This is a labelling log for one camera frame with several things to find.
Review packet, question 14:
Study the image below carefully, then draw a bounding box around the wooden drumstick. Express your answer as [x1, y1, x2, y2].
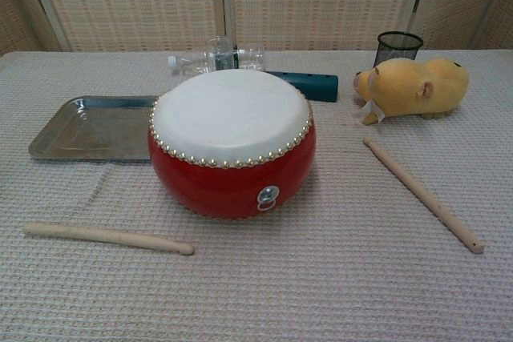
[362, 136, 486, 255]
[22, 221, 196, 256]

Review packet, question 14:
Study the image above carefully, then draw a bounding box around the red and white drum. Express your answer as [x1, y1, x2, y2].
[147, 69, 320, 222]

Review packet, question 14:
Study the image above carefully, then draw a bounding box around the silver metal tray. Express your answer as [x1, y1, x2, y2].
[27, 95, 161, 165]

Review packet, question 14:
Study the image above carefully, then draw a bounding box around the teal block with holes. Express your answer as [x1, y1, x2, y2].
[264, 70, 340, 103]

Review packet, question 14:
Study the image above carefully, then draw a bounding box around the clear plastic cup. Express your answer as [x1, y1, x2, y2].
[206, 36, 236, 73]

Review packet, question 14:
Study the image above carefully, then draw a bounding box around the clear plastic water bottle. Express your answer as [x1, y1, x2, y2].
[167, 47, 268, 77]

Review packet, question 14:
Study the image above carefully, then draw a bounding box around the beige woven tablecloth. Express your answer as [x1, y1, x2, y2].
[0, 50, 513, 342]

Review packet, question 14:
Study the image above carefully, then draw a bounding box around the yellow plush toy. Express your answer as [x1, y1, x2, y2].
[352, 56, 470, 126]

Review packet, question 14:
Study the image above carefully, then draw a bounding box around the black mesh pen cup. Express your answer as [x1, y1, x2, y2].
[376, 31, 425, 67]

